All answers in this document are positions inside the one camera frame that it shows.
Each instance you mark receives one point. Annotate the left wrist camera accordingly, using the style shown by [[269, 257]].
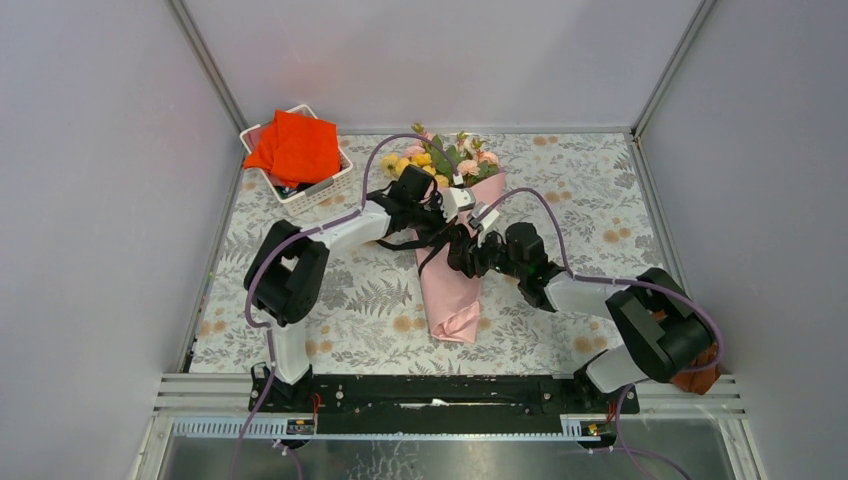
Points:
[[456, 203]]

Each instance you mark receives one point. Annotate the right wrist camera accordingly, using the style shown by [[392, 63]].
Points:
[[481, 220]]

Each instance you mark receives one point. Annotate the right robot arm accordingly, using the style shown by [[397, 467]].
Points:
[[661, 333]]

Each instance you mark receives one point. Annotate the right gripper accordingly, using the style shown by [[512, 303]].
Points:
[[464, 259]]

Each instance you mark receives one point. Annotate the orange cloth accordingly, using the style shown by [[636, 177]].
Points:
[[296, 149]]

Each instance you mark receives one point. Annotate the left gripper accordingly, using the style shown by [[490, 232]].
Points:
[[435, 202]]

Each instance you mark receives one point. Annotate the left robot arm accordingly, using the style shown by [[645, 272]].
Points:
[[284, 280]]

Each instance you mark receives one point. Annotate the yellow flower stem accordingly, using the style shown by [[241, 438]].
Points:
[[394, 165]]

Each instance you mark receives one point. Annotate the pink white rose stems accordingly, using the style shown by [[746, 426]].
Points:
[[467, 153]]

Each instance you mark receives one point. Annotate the pink flower stem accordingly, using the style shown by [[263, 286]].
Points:
[[418, 146]]

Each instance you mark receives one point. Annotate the brown cloth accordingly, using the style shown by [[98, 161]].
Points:
[[699, 382]]

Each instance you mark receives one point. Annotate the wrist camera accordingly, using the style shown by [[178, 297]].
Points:
[[456, 203], [481, 220]]

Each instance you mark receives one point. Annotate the white plastic basket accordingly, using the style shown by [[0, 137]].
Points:
[[299, 199]]

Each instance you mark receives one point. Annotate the floral table cloth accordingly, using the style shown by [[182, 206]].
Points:
[[579, 190]]

